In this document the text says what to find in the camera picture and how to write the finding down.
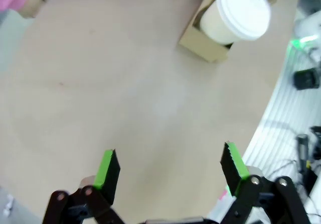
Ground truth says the black box on floor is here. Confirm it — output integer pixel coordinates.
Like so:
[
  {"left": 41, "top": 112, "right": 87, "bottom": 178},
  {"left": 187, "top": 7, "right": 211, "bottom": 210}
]
[{"left": 292, "top": 67, "right": 321, "bottom": 91}]

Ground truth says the green status light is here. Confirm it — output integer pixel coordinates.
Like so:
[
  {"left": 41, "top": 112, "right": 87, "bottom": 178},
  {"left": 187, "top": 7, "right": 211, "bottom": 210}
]
[{"left": 290, "top": 35, "right": 317, "bottom": 50}]

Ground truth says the white plastic cup lid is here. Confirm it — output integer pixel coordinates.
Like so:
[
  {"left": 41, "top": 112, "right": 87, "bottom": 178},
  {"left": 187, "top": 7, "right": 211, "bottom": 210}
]
[{"left": 216, "top": 0, "right": 272, "bottom": 42}]

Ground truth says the brown cardboard cup carrier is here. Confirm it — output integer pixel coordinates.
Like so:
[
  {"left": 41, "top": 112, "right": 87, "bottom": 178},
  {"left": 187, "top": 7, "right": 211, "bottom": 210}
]
[{"left": 178, "top": 0, "right": 279, "bottom": 64}]

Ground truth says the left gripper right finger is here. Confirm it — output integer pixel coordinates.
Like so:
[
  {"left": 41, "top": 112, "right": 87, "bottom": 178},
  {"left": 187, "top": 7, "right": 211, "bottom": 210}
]
[{"left": 220, "top": 141, "right": 311, "bottom": 224}]

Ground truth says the white paper cup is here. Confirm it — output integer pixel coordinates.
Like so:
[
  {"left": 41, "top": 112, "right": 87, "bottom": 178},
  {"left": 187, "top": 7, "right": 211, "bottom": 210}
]
[{"left": 199, "top": 0, "right": 236, "bottom": 46}]

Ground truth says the person's right hand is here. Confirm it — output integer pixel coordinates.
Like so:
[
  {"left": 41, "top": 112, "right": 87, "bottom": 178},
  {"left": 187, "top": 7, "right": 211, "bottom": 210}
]
[{"left": 18, "top": 0, "right": 49, "bottom": 20}]

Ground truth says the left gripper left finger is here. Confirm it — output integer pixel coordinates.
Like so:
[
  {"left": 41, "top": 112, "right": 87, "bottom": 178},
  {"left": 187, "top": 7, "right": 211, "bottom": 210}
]
[{"left": 42, "top": 148, "right": 126, "bottom": 224}]

